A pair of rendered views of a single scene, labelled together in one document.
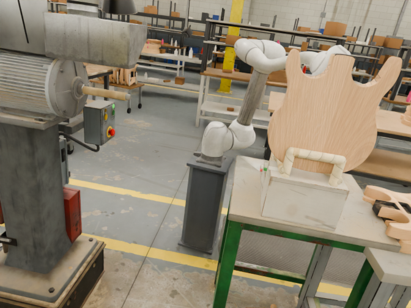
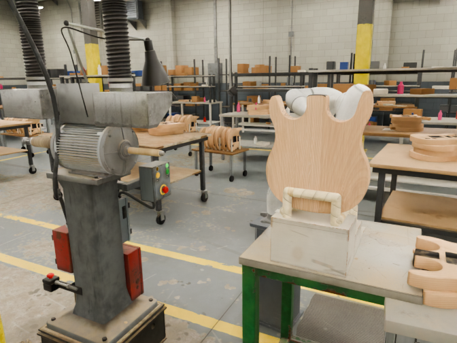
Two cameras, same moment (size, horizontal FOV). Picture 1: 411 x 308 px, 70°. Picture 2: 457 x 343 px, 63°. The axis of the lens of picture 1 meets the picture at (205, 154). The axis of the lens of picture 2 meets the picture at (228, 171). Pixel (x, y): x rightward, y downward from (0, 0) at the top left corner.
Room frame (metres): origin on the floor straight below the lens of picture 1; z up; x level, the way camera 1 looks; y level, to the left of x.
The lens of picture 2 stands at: (-0.27, -0.54, 1.58)
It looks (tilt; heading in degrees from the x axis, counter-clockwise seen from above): 14 degrees down; 21
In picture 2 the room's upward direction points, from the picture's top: 1 degrees counter-clockwise
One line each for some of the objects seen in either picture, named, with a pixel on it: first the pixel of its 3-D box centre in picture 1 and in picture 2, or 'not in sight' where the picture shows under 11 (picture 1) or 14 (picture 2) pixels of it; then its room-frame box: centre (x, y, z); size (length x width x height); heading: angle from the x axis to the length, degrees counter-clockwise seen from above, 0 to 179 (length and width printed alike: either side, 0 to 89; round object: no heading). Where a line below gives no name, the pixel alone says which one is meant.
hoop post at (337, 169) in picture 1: (336, 172); (335, 211); (0.93, -0.46, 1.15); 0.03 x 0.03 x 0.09
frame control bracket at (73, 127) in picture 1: (79, 124); (136, 183); (1.39, 0.65, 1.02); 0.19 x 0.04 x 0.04; 175
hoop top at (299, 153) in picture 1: (315, 156); (311, 194); (0.94, -0.37, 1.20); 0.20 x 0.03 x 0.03; 84
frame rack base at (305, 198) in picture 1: (300, 194); (312, 238); (0.99, -0.38, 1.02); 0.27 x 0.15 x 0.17; 85
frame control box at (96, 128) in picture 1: (85, 126); (143, 185); (1.45, 0.65, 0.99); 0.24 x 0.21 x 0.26; 85
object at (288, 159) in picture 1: (287, 164); (287, 204); (0.95, -0.29, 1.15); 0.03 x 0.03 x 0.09
